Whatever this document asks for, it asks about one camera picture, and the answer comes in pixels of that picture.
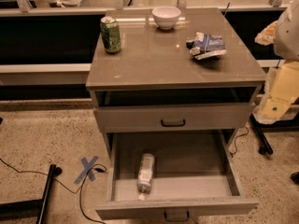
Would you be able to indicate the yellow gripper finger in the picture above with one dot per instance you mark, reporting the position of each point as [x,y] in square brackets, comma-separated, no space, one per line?
[281,90]

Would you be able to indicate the clear blue plastic bottle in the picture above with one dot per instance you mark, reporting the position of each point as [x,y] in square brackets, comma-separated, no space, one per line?
[145,175]

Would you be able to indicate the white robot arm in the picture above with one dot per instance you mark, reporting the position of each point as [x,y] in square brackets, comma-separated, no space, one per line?
[283,34]

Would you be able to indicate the grey drawer cabinet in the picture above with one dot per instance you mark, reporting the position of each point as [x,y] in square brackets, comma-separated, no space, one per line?
[154,67]

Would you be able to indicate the open grey middle drawer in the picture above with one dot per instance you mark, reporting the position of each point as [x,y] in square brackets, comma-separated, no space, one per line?
[193,176]

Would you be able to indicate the closed grey upper drawer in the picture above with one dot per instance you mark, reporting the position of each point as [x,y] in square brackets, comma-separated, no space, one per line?
[154,118]

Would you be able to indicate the blue white chip bag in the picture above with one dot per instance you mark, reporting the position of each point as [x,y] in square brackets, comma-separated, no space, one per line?
[204,46]

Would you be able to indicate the white bowl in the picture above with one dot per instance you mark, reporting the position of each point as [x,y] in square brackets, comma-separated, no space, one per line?
[166,17]

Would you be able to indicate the green soda can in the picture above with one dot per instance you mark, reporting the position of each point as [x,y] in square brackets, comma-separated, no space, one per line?
[110,34]

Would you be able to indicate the blue tape cross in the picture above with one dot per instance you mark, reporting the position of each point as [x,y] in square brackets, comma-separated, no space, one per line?
[87,165]

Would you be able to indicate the black stand leg left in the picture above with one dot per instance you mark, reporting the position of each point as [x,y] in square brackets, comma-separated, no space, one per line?
[32,208]

